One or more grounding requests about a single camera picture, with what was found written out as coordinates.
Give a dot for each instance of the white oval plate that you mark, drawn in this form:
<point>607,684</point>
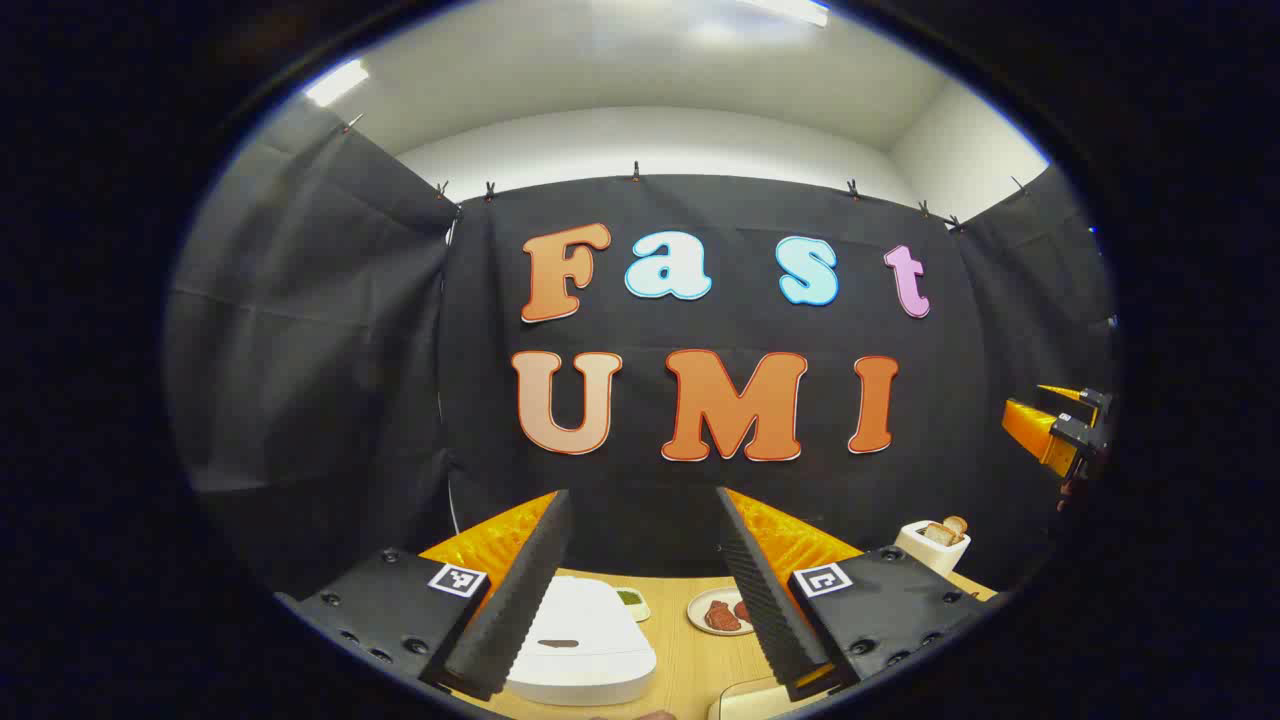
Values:
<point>700,612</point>

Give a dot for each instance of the round-topped bread slice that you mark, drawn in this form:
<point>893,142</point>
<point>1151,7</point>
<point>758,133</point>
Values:
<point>957,525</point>

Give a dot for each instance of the clear glass tray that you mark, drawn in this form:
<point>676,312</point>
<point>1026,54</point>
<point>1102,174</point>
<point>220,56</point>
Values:
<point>750,700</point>

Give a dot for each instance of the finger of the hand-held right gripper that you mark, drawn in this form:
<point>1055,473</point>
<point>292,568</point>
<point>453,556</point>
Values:
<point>1090,398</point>
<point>1040,430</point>

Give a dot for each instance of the small white seasoning dish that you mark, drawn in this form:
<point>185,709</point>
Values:
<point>631,602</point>

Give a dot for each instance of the square bread slice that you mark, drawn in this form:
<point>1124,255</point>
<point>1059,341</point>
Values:
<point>936,533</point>

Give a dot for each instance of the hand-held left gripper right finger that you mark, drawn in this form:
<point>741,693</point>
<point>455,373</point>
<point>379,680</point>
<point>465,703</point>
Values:
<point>760,610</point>

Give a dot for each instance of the black backdrop cloth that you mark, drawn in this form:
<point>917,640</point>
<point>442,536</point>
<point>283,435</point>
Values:
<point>700,330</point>

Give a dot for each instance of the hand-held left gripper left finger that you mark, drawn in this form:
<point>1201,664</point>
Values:
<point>520,610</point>

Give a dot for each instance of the ceiling light panel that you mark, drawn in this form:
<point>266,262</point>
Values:
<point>336,82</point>

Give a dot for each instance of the white rice cooker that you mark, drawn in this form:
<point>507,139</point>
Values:
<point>585,640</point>

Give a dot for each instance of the white toaster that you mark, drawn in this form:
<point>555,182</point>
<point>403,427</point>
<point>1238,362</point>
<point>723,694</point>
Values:
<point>925,555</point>

